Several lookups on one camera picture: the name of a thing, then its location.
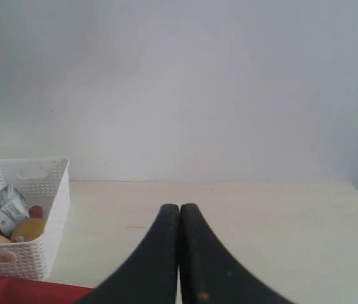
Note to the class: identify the white woven plastic basket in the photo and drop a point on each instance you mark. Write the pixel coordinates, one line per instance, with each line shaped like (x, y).
(43, 182)

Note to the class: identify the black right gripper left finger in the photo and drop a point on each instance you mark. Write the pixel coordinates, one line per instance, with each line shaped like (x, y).
(149, 275)

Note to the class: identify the red sausage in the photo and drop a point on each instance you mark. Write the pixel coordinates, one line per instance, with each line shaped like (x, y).
(36, 212)

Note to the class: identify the red scalloped table cloth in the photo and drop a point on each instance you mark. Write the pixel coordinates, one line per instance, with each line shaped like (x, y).
(15, 290)

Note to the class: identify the yellow lemon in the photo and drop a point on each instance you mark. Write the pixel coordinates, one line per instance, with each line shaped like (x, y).
(28, 230)

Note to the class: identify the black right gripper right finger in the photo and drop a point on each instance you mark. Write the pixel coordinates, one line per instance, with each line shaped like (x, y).
(208, 272)

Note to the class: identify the blue white milk carton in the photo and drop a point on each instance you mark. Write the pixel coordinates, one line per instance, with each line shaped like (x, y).
(13, 209)

